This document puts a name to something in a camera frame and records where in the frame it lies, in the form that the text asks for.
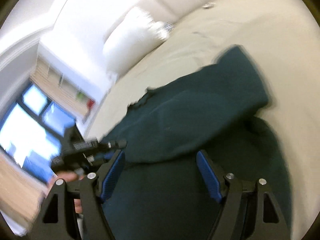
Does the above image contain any black white patterned item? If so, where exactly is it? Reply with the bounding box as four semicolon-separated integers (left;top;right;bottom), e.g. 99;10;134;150
163;22;175;32

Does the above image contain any white pillow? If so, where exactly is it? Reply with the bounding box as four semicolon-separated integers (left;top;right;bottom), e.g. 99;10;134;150
102;7;170;76

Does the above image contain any person left hand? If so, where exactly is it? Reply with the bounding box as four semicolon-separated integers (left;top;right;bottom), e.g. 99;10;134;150
47;171;84;214

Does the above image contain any beige bed sheet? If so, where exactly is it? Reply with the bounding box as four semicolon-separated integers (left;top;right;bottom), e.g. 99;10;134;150
85;0;319;239

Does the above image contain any wall shelf unit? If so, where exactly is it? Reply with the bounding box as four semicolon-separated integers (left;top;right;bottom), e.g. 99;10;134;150
36;57;95;124

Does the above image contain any window with black frame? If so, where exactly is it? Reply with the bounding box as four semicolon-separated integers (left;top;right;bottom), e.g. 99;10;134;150
1;82;75;183

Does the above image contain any dark green sweater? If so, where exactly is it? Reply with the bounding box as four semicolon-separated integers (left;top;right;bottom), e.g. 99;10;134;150
103;46;291;239

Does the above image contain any small white item on bed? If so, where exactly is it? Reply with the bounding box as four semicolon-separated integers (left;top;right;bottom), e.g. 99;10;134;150
202;2;215;9

